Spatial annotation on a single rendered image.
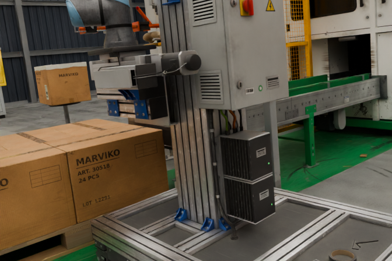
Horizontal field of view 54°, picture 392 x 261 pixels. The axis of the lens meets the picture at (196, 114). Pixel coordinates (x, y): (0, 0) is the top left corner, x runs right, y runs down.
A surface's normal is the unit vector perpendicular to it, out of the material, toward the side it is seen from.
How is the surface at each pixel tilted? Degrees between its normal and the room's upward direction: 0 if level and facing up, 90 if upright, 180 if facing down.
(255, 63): 91
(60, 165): 90
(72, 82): 90
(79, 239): 90
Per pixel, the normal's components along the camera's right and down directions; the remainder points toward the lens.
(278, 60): 0.67, 0.04
